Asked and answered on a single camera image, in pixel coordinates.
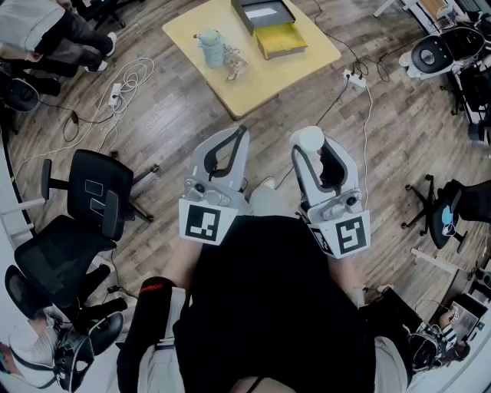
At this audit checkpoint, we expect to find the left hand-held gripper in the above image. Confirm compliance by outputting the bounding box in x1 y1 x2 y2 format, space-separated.
178 126 254 246

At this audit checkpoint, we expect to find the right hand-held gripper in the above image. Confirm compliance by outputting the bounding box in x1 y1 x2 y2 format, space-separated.
290 137 372 260

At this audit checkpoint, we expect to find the black and yellow box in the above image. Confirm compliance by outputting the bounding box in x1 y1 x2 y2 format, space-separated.
230 0 309 61

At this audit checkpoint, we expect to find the person's right forearm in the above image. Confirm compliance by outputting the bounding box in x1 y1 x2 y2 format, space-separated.
325 253 365 308

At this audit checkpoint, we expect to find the person's left forearm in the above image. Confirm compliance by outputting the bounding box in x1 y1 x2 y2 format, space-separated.
160 239 203 296

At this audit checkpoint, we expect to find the person's leg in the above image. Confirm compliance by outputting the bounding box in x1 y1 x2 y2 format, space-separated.
249 177 304 218

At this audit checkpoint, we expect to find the white power strip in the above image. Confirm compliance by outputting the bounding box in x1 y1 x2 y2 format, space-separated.
341 68 367 88
107 83 124 108

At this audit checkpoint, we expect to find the light blue plush toy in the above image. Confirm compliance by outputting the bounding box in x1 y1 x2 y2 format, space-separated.
193 29 227 69

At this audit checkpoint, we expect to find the blue face mask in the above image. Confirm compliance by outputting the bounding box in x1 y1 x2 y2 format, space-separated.
440 204 458 236

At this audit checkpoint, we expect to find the person's black shirt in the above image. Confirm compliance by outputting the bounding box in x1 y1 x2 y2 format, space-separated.
117 214 414 393

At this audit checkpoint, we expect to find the black white office chair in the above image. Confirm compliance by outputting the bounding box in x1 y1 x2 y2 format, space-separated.
398 22 491 81
53 306 127 391

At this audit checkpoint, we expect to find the thin white cable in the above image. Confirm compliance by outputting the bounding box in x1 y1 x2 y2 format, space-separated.
359 84 375 216

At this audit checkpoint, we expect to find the long black cable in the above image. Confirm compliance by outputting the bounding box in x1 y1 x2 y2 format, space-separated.
312 0 415 84

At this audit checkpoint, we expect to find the coiled white cable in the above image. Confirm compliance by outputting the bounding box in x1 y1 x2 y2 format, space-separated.
11 57 157 185

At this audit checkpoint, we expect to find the black cable with adapter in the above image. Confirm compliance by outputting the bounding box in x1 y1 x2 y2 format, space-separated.
36 97 118 144

